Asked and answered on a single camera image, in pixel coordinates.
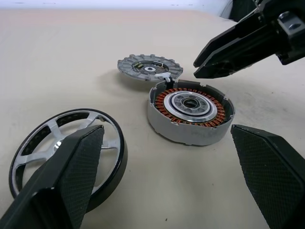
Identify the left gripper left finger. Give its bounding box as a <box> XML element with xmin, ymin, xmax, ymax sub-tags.
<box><xmin>0</xmin><ymin>124</ymin><xmax>105</xmax><ymax>229</ymax></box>

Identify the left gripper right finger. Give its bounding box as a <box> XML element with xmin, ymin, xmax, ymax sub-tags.
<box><xmin>230</xmin><ymin>124</ymin><xmax>305</xmax><ymax>229</ymax></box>

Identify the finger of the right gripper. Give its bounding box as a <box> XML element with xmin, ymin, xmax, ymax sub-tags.
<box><xmin>193</xmin><ymin>9</ymin><xmax>282</xmax><ymax>68</ymax></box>
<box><xmin>193</xmin><ymin>60</ymin><xmax>250</xmax><ymax>80</ymax></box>

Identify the black-rimmed silver spoked rotor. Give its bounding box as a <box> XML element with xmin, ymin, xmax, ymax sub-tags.
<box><xmin>9</xmin><ymin>107</ymin><xmax>128</xmax><ymax>214</ymax></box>

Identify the grey stator with copper coils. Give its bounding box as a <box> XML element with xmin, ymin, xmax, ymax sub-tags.
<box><xmin>147</xmin><ymin>79</ymin><xmax>235</xmax><ymax>146</ymax></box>

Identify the grey ribbed motor end cover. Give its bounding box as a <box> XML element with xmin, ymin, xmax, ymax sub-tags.
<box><xmin>117</xmin><ymin>53</ymin><xmax>184</xmax><ymax>83</ymax></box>

